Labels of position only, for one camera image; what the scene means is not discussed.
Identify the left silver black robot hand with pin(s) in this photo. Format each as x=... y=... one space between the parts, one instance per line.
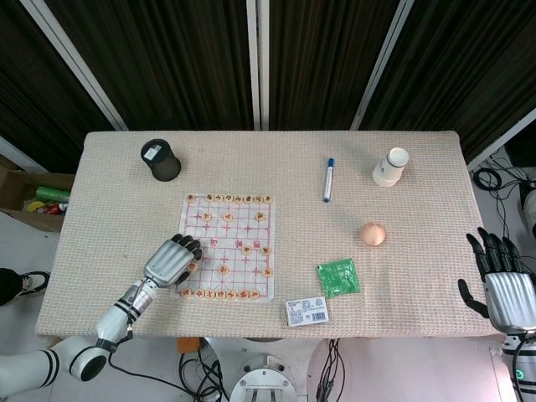
x=163 y=264

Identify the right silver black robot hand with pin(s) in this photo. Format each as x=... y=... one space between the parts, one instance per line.
x=508 y=297

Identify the round wooden chess piece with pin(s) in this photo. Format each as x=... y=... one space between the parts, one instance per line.
x=266 y=272
x=229 y=197
x=257 y=198
x=224 y=270
x=246 y=250
x=266 y=198
x=192 y=197
x=266 y=250
x=210 y=295
x=218 y=197
x=184 y=292
x=242 y=295
x=206 y=216
x=238 y=198
x=260 y=216
x=231 y=295
x=220 y=295
x=199 y=294
x=228 y=216
x=248 y=198
x=209 y=197
x=253 y=295
x=193 y=267

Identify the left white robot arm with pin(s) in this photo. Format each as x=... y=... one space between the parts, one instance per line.
x=111 y=320

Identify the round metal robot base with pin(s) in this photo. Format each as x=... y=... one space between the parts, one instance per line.
x=261 y=379

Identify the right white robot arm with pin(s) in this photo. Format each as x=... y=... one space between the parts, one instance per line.
x=521 y=360

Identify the Chinese chess board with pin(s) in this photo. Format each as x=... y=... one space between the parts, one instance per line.
x=234 y=234

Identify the orange block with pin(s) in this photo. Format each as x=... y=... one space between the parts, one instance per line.
x=189 y=346

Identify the white rounded device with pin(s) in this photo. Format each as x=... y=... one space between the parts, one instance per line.
x=529 y=207

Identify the black mesh pen holder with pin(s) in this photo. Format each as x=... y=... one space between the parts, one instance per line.
x=161 y=161

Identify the red packaged item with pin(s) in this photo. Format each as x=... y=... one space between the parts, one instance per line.
x=54 y=208

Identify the white black sneaker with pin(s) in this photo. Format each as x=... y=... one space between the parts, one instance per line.
x=35 y=282

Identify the green plastic bottle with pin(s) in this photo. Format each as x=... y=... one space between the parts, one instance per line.
x=52 y=194

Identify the beige waffle tablecloth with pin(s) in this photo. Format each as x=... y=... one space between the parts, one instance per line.
x=293 y=234

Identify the yellow round item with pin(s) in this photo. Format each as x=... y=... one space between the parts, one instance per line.
x=35 y=207

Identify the black equipment box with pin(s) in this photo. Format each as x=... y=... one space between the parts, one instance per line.
x=521 y=151

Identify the peach coloured ball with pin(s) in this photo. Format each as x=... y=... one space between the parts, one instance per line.
x=372 y=233

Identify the white blue soap box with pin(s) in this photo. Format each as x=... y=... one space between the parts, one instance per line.
x=307 y=311

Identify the black trouser leg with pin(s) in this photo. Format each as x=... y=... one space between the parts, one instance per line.
x=10 y=287

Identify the brown cardboard box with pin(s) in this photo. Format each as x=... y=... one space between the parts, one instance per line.
x=17 y=184

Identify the green tea packet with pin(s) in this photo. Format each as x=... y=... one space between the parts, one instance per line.
x=338 y=277

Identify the white paper cup stack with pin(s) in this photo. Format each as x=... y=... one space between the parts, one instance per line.
x=389 y=167

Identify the white blue marker pen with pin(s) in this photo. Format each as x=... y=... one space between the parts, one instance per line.
x=328 y=180

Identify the white partition frame post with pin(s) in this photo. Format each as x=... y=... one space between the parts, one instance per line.
x=252 y=63
x=75 y=63
x=502 y=140
x=381 y=63
x=264 y=63

